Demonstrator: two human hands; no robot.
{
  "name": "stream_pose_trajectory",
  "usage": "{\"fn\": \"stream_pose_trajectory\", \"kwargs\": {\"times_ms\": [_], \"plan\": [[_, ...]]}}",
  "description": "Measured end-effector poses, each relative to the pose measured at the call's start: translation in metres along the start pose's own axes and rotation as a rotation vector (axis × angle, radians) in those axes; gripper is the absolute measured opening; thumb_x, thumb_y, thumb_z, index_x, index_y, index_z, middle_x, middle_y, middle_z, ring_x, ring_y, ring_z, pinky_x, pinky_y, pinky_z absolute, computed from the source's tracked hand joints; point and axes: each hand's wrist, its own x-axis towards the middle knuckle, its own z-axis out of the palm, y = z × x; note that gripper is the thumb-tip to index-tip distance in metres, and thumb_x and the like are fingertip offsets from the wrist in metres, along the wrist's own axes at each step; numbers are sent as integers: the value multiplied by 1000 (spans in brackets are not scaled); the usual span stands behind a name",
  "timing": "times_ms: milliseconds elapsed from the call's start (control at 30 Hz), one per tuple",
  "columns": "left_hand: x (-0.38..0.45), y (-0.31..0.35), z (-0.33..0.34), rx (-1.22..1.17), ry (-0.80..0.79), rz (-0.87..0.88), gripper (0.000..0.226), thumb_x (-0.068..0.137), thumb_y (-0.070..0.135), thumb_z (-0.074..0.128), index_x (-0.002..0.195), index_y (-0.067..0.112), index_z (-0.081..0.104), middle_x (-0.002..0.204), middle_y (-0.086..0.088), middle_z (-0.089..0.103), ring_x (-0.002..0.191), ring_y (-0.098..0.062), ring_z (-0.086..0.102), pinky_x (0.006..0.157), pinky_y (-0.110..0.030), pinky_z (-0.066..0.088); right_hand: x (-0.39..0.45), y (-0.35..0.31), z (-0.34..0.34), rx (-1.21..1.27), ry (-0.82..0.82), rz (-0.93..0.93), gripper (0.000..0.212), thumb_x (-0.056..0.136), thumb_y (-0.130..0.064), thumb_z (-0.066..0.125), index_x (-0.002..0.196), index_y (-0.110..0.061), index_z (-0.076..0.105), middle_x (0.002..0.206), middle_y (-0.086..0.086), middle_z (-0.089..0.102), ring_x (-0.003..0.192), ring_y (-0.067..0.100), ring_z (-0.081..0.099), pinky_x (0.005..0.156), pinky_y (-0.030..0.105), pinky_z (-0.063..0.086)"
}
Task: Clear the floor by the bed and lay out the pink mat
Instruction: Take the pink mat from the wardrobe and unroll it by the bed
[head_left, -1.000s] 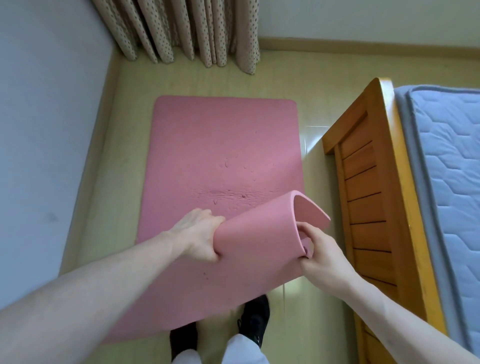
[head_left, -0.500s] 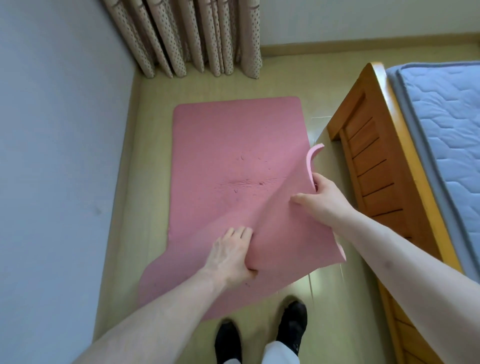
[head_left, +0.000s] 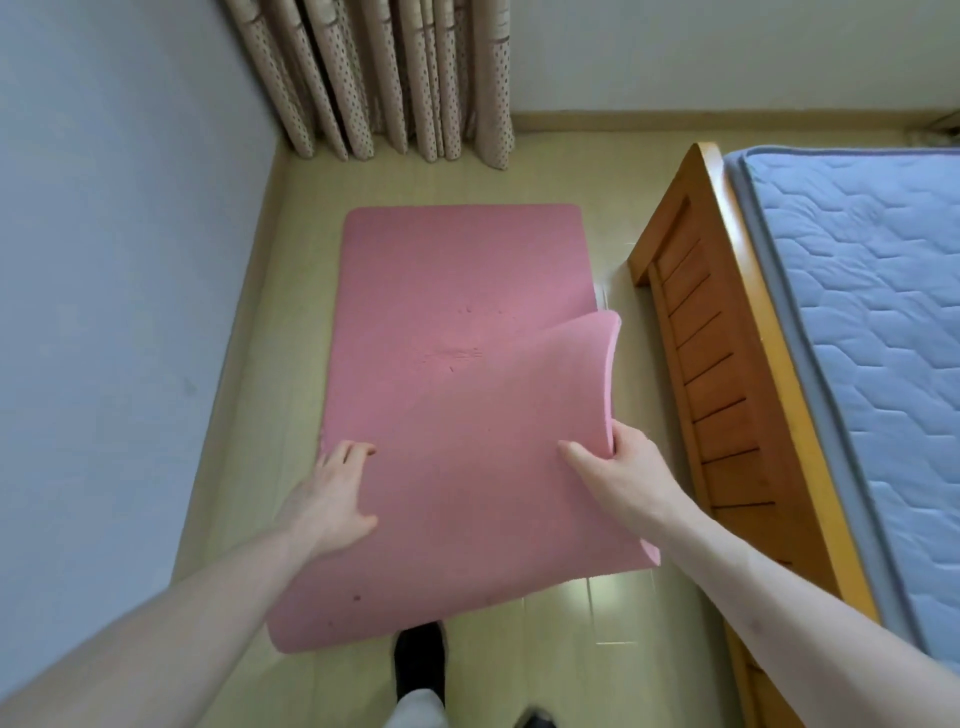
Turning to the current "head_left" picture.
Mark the person's right hand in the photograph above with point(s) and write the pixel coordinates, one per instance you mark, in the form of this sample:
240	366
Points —
626	487

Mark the person's left hand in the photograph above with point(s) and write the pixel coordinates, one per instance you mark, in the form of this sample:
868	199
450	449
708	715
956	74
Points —
326	502

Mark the person's right thumb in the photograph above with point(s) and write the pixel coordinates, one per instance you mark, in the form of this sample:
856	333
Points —
579	459

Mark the person's left thumb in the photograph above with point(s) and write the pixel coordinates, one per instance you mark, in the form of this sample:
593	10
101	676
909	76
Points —
361	523

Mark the pink yoga mat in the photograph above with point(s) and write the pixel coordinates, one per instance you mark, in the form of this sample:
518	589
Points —
457	360

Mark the person's right forearm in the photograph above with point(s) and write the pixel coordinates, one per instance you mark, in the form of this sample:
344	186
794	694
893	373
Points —
787	622

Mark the person's left forearm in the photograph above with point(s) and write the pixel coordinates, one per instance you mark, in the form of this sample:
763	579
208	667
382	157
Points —
165	630

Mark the black shoe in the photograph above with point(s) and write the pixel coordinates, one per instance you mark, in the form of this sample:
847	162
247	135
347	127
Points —
536	720
418	656

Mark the grey trouser leg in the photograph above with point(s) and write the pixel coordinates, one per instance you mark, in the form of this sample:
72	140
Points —
416	711

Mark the blue quilted mattress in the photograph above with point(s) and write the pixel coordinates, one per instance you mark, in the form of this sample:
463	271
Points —
870	315

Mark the beige dotted curtain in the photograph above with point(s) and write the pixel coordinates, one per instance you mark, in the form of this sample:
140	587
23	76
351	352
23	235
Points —
375	75

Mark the wooden bed frame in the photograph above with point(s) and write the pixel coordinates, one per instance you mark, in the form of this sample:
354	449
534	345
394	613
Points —
720	352

